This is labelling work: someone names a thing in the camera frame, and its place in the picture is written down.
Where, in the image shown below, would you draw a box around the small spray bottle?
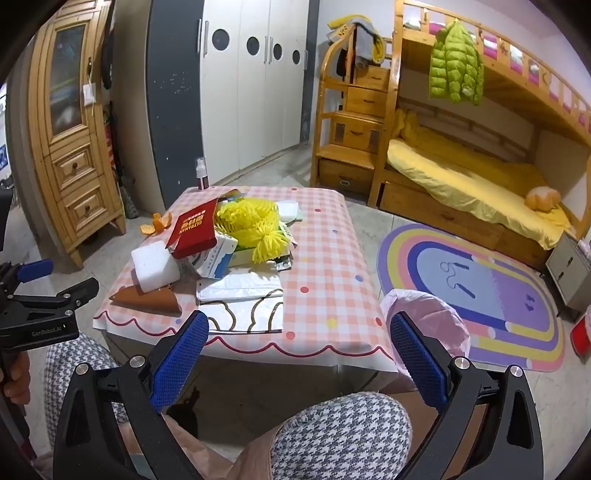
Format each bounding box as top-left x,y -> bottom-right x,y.
195,157 -> 209,190

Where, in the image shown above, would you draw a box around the houndstooth trouser leg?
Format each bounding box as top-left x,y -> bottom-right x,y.
270,392 -> 413,479

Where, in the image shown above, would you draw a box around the green puffer jacket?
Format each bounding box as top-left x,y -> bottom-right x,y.
429,20 -> 485,106

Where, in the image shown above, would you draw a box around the yellow foam fruit net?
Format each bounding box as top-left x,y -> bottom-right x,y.
214,197 -> 290,264

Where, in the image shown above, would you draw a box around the pink checkered tablecloth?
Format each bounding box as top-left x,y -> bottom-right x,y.
93,186 -> 397,372

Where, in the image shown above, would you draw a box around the red booklet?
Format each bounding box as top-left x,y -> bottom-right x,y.
166,199 -> 217,260

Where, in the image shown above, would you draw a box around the wooden stair drawers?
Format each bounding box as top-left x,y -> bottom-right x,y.
310,21 -> 392,196

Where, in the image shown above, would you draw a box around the white wardrobe with round holes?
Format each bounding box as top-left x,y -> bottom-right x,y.
146,1 -> 320,206

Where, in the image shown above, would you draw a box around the white paper with brown lines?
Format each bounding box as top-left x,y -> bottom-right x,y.
198,289 -> 283,335

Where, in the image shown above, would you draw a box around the wooden corner cabinet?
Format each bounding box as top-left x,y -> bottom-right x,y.
27,1 -> 125,267

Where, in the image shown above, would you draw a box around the rainbow oval rug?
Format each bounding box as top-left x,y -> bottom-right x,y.
377,223 -> 565,373

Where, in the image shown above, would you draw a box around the orange peel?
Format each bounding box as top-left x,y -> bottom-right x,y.
140,212 -> 172,236

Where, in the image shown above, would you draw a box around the red bucket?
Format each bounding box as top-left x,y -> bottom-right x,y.
570,306 -> 591,359

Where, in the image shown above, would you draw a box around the wooden bunk bed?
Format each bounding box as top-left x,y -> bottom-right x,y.
369,1 -> 590,270

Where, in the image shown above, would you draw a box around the trash bin with pink bag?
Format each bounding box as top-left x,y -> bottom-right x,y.
380,289 -> 471,357

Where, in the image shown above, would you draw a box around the person's left hand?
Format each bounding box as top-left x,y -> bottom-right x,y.
1,351 -> 31,406

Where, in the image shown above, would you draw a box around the white foam block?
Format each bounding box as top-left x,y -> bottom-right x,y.
131,241 -> 181,293

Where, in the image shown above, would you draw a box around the white blue medicine box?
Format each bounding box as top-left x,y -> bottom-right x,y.
190,231 -> 238,280

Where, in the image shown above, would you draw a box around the orange brown cloth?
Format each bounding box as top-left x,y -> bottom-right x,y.
109,285 -> 182,316

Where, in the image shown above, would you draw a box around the orange plush toy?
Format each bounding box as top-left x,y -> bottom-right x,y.
525,186 -> 562,213

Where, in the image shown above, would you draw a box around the grey nightstand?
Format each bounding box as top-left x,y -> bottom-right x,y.
546,233 -> 591,319

